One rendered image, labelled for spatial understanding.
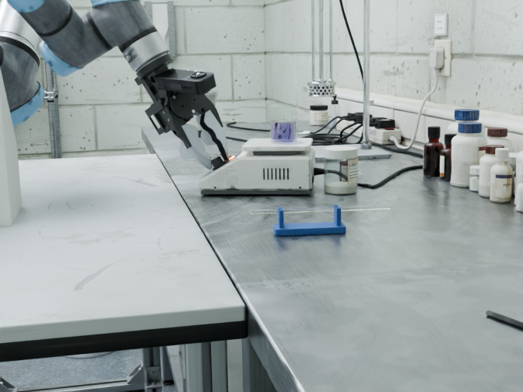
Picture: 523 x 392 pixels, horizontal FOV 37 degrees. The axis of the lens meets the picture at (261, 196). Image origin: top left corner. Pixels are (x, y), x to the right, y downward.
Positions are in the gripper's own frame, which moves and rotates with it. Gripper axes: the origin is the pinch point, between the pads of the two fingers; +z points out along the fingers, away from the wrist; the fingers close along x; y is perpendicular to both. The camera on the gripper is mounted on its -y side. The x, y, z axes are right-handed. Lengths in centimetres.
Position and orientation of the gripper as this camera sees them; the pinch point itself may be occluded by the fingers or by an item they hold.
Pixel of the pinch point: (217, 156)
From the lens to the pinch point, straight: 139.1
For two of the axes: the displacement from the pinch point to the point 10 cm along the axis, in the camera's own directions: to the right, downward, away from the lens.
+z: 5.1, 8.5, 1.0
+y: -5.6, 2.5, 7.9
